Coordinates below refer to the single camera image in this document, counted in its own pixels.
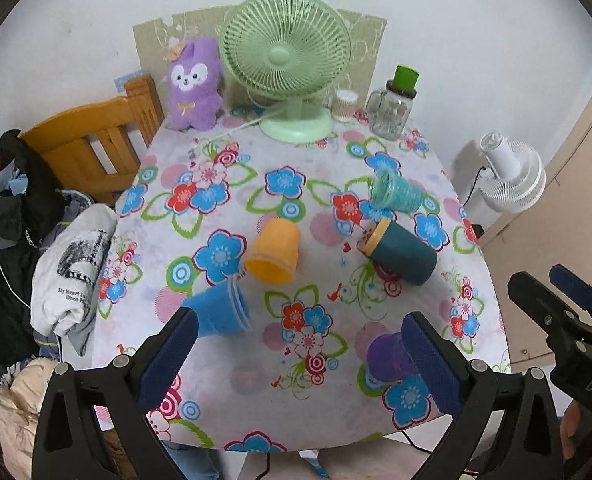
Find purple plush toy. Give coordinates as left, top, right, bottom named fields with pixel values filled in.
left=165, top=36, right=225, bottom=132

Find purple cup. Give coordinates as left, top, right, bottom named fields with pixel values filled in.
left=365, top=332, right=419, bottom=383

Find white fan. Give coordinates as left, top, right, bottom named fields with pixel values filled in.
left=478, top=131, right=547, bottom=214

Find blue jeans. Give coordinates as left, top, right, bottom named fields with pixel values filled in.
left=166, top=442, right=227, bottom=480

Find clear cotton swab jar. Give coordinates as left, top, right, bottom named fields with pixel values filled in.
left=331, top=90, right=359, bottom=123

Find green table fan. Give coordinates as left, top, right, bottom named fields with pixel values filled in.
left=217, top=0, right=353, bottom=142

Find dark teal cup yellow rim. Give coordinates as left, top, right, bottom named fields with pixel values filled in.
left=358, top=220, right=439, bottom=287

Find white fan cable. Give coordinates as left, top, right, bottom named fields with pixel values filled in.
left=210, top=105, right=287, bottom=142

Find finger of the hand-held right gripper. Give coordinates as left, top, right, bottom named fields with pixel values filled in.
left=549, top=264, right=592, bottom=333
left=507, top=271, right=587, bottom=348

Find wooden chair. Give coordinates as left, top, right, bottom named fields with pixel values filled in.
left=0, top=74, right=165, bottom=206

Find teal ribbed cup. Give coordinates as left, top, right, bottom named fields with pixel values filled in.
left=369, top=167, right=423, bottom=214

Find person's right hand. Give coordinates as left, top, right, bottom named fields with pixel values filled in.
left=562, top=400, right=584, bottom=461

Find black jacket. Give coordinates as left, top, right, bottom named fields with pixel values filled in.
left=0, top=129, right=73, bottom=368

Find black fan cable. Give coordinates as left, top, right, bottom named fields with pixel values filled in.
left=463, top=165, right=492, bottom=209

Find white printed t-shirt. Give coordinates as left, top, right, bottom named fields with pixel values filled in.
left=30, top=204, right=118, bottom=357

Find orange cup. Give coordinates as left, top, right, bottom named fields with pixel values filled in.
left=244, top=217, right=301, bottom=284

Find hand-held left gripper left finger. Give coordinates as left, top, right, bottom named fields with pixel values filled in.
left=32, top=306, right=201, bottom=480

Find beige cloth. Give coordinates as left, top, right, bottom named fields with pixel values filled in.
left=0, top=357, right=119, bottom=480

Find floral tablecloth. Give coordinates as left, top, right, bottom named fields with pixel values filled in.
left=90, top=109, right=511, bottom=454

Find blue cup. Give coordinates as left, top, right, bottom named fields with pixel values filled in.
left=182, top=280, right=252, bottom=337

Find glass mug with green lid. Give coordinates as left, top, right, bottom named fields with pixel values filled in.
left=366, top=65, right=421, bottom=141

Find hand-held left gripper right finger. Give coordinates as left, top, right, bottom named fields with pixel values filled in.
left=401, top=311, right=562, bottom=480

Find beige wooden cabinet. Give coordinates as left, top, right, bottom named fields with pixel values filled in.
left=476, top=57, right=592, bottom=361

